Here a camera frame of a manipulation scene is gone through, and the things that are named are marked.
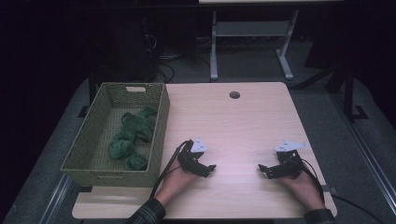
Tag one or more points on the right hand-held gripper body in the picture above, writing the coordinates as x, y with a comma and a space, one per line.
289, 163

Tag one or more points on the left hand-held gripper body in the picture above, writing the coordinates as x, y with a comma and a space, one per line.
188, 158

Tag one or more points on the green fluffy cloth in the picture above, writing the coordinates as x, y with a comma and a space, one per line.
124, 137

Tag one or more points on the green woven basket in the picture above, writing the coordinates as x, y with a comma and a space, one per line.
90, 130

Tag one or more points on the person's right hand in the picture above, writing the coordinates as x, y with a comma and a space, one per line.
305, 189

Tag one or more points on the person's left hand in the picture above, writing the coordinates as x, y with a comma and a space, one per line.
174, 186

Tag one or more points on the grey tape piece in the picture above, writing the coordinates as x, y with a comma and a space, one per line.
327, 188

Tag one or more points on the grey table grommet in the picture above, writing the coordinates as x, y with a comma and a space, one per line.
234, 95

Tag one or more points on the black metal stand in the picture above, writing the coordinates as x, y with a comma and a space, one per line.
348, 93
92, 90

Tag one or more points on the metal floor rail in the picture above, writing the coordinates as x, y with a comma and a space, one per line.
367, 152
56, 199

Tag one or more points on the grey metal desk frame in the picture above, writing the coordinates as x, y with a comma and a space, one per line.
249, 29

